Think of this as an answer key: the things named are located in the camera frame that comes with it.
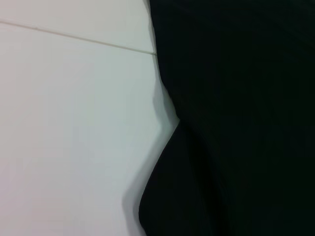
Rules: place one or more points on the black shirt with FREE print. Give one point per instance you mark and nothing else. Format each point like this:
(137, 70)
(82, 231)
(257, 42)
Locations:
(233, 110)

